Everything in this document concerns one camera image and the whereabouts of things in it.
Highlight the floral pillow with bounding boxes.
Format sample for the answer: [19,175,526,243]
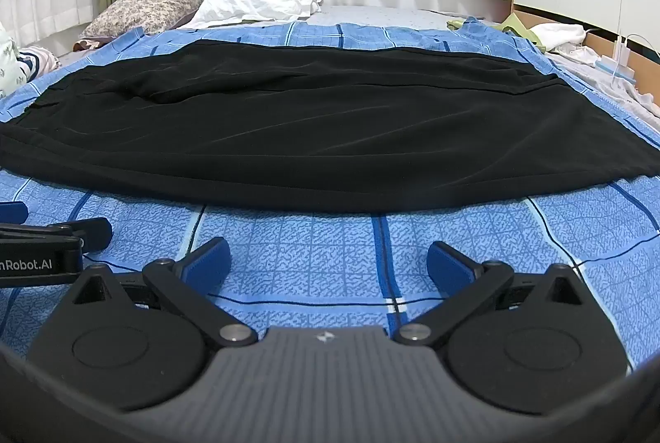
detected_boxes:
[72,0,213,52]

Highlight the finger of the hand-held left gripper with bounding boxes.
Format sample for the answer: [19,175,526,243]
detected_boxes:
[0,202,28,226]
[0,217,113,254]

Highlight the blue checked blanket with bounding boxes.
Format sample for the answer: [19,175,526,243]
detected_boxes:
[0,17,660,372]

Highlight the striped cloth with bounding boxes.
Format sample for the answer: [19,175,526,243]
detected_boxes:
[17,46,61,81]

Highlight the white patterned cushion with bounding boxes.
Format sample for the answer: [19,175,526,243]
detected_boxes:
[0,22,24,101]

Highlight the white cloth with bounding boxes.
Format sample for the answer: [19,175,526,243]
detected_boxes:
[530,23,605,63]

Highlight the wooden bed frame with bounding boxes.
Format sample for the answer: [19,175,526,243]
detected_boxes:
[512,2,660,102]

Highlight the light blue box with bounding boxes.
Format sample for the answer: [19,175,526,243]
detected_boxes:
[597,56,638,81]

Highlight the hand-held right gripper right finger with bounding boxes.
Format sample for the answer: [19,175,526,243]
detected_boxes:
[393,240,589,347]

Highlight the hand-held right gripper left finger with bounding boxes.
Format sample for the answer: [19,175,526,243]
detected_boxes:
[71,237,259,349]

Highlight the black pants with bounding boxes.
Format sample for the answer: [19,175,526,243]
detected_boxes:
[0,40,660,213]

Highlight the green cloth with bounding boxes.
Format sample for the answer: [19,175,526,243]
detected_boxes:
[446,12,548,55]

